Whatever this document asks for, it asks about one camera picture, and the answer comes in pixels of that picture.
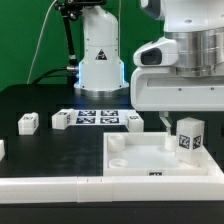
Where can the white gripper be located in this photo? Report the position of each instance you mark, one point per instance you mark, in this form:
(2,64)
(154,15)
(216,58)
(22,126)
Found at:
(160,89)

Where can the white square tabletop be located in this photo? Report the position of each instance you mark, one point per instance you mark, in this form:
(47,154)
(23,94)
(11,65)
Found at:
(145,154)

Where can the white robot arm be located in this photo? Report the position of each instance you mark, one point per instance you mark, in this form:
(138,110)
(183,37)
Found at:
(181,71)

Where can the white L-shaped obstacle fence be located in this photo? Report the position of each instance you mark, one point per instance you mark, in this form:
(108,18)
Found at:
(111,189)

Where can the AprilTag marker sheet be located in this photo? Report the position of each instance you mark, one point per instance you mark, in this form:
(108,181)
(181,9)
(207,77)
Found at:
(100,117)

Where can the white part at left edge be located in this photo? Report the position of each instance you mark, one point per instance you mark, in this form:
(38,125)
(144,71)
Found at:
(2,149)

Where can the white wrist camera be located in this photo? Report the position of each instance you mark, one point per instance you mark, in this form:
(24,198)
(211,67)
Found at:
(162,52)

